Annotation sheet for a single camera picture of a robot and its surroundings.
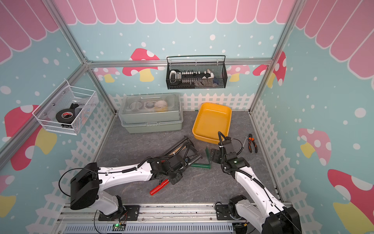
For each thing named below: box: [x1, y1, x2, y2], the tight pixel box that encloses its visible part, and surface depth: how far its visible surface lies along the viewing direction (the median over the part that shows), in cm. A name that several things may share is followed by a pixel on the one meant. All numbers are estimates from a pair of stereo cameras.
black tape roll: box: [55, 108, 76, 124], surface depth 71 cm
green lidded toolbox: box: [118, 93, 184, 134], surface depth 101 cm
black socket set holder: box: [168, 69, 214, 84], surface depth 91 cm
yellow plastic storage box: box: [191, 102, 233, 145], surface depth 118 cm
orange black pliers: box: [247, 133, 259, 154], surface depth 102 cm
